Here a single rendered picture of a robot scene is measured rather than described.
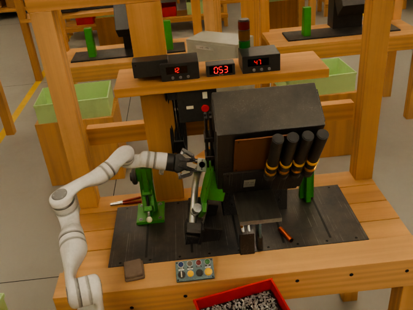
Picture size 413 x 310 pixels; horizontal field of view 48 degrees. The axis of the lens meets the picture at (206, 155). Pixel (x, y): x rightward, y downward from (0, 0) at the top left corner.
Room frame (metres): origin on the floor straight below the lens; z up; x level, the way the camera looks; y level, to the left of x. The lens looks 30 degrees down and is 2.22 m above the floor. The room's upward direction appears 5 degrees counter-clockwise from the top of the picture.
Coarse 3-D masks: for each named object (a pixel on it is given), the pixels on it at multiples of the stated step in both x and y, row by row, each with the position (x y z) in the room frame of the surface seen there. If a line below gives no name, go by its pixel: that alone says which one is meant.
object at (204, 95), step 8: (176, 96) 1.82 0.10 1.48; (184, 96) 1.82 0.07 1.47; (192, 96) 1.82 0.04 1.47; (200, 96) 1.82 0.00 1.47; (208, 96) 1.82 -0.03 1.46; (184, 104) 1.82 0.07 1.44; (192, 104) 1.82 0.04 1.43; (200, 104) 1.82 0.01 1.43; (208, 104) 1.82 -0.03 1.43; (184, 112) 1.82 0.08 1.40; (192, 112) 1.82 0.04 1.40; (200, 112) 1.82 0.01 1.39; (208, 112) 1.82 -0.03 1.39; (184, 120) 1.82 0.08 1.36; (192, 120) 1.82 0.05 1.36; (200, 120) 1.82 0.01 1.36; (208, 120) 1.82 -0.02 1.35
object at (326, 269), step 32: (224, 256) 1.45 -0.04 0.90; (256, 256) 1.43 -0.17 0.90; (288, 256) 1.41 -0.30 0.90; (320, 256) 1.40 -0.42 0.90; (352, 256) 1.38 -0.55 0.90; (384, 256) 1.37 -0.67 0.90; (64, 288) 1.35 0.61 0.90; (128, 288) 1.32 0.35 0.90; (160, 288) 1.31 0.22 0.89; (192, 288) 1.32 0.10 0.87; (224, 288) 1.32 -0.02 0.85; (288, 288) 1.33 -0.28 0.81; (320, 288) 1.33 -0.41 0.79; (352, 288) 1.33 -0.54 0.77
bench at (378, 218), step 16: (320, 176) 2.01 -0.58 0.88; (336, 176) 2.00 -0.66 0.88; (352, 176) 1.99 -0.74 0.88; (352, 192) 1.85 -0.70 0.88; (368, 192) 1.84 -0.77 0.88; (96, 208) 1.90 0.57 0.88; (112, 208) 1.89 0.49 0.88; (352, 208) 1.72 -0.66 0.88; (368, 208) 1.71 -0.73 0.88; (384, 208) 1.70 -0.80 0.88; (96, 224) 1.77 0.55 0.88; (112, 224) 1.76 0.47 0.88; (368, 224) 1.60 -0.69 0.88; (384, 224) 1.59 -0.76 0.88; (400, 224) 1.58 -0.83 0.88; (96, 240) 1.65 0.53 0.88; (96, 256) 1.54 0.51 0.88; (400, 288) 1.36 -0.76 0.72; (400, 304) 1.34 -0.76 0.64
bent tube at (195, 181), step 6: (198, 162) 1.66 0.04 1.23; (204, 162) 1.67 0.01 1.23; (198, 168) 1.65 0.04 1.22; (204, 168) 1.65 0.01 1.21; (198, 174) 1.72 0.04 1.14; (192, 180) 1.73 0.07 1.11; (198, 180) 1.72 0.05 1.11; (192, 186) 1.71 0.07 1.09; (198, 186) 1.71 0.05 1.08; (192, 192) 1.69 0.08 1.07; (192, 198) 1.67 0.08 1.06; (192, 204) 1.64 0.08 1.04; (192, 216) 1.60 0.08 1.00; (192, 222) 1.58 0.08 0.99
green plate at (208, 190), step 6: (210, 162) 1.59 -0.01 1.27; (210, 168) 1.57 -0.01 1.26; (210, 174) 1.55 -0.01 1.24; (204, 180) 1.64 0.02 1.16; (210, 180) 1.55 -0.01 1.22; (204, 186) 1.61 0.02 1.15; (210, 186) 1.56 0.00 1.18; (216, 186) 1.56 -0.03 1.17; (204, 192) 1.58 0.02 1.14; (210, 192) 1.56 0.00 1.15; (216, 192) 1.56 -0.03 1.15; (222, 192) 1.56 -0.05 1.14; (204, 198) 1.55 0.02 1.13; (210, 198) 1.56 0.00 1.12; (216, 198) 1.56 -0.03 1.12; (222, 198) 1.56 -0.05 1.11
